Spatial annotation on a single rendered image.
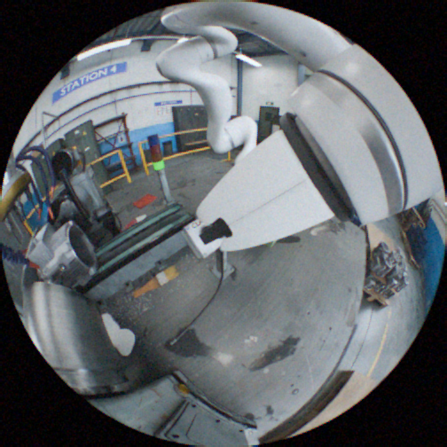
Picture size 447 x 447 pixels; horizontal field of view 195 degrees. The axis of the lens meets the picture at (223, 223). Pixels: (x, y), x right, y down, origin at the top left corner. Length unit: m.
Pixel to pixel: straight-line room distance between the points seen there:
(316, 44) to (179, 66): 0.31
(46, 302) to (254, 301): 0.54
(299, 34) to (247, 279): 0.57
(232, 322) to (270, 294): 0.16
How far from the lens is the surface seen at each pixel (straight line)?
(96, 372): 0.30
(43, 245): 0.51
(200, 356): 0.47
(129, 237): 0.57
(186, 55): 0.42
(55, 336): 0.29
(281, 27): 0.17
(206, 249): 0.25
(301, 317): 0.52
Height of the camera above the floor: 1.25
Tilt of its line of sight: 45 degrees down
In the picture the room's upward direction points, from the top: straight up
